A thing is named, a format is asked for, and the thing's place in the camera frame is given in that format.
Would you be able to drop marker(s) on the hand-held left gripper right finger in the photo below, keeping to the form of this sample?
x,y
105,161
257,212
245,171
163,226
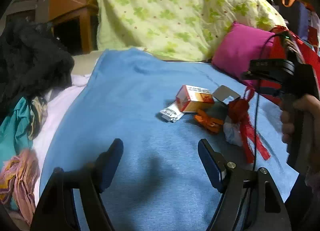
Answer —
x,y
207,163

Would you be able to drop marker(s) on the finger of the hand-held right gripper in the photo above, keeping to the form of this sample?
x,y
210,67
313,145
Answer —
x,y
257,77

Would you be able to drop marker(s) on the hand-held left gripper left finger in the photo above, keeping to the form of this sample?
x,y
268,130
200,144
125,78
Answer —
x,y
112,161

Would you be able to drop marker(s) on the red plastic ribbon bag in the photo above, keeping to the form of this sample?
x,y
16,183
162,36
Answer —
x,y
237,108

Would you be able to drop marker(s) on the grey cardboard piece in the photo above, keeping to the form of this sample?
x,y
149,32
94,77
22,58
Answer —
x,y
223,93

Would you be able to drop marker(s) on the orange wrapper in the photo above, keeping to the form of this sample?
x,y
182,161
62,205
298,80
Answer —
x,y
210,122

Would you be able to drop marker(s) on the white barcode package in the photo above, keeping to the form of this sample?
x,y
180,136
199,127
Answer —
x,y
170,113

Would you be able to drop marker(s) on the red and white carton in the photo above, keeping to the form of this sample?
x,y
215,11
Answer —
x,y
197,101

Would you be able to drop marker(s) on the person's right hand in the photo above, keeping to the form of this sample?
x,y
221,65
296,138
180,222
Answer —
x,y
291,121

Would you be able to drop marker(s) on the red paper bag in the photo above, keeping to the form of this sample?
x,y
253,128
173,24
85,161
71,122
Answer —
x,y
275,48

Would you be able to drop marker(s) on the magenta pillow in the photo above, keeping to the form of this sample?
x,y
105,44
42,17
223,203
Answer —
x,y
237,48

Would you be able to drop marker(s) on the white crumpled tissue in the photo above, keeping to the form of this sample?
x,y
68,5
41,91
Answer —
x,y
231,131

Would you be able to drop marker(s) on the blue blanket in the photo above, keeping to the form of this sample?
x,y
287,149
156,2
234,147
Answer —
x,y
140,111

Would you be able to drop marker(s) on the hanging dark clothes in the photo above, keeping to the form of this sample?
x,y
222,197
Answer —
x,y
297,13

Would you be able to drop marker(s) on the pale pink sheet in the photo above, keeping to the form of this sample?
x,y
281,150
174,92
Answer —
x,y
60,106

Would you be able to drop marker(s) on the orange clothes hanger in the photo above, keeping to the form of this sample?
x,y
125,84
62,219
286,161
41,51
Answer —
x,y
287,1

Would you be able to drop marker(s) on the olive patterned scarf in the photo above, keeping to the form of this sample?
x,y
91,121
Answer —
x,y
37,116

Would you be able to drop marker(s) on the pink fringed cloth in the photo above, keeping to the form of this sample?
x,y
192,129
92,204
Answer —
x,y
22,178

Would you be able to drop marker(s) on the teal cloth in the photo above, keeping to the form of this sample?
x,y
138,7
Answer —
x,y
15,131

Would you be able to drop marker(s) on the beige bed mattress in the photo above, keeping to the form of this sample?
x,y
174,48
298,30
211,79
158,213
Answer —
x,y
82,63

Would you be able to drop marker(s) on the green floral quilt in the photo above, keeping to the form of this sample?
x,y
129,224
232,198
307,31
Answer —
x,y
175,16

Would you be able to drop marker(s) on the black cloth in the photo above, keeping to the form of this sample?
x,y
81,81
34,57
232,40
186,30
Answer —
x,y
30,58

